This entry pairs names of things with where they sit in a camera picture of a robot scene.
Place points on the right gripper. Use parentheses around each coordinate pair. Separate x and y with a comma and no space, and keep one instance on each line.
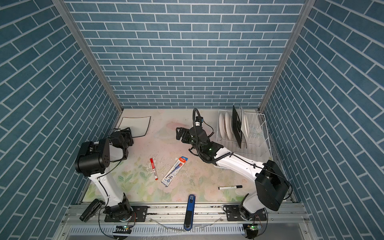
(186,138)

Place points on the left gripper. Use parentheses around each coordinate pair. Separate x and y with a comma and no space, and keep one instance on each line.
(126,133)

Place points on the white square plate black rim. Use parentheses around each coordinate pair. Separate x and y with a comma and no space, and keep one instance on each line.
(138,126)

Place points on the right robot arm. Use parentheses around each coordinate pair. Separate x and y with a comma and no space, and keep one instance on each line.
(271,184)

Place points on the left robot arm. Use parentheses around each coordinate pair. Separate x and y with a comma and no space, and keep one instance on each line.
(93,161)

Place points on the red marker pen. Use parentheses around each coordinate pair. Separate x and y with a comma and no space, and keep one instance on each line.
(154,168)

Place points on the white round plate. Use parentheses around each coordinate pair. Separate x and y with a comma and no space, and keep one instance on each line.
(222,127)
(229,127)

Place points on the pen package red blue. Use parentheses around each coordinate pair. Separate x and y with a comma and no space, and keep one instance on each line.
(166,181)

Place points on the black white marker pen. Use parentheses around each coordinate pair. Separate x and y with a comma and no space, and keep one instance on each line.
(230,187)

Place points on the left circuit board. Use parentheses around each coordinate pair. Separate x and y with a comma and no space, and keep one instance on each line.
(122,230)

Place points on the circuit board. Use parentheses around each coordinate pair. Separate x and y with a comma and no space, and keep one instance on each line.
(122,230)
(253,227)

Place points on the right circuit board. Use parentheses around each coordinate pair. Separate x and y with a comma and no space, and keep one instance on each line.
(253,227)

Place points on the white wire dish rack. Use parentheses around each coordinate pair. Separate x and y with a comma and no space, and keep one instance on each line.
(259,148)

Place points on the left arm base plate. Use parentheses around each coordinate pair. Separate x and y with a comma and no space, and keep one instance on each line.
(138,214)

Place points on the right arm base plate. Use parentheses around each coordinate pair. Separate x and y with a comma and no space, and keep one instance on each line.
(236,214)

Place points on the white cable duct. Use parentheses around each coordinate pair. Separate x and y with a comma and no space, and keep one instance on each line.
(158,231)

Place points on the aluminium rail frame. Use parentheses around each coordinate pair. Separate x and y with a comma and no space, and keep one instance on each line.
(290,222)

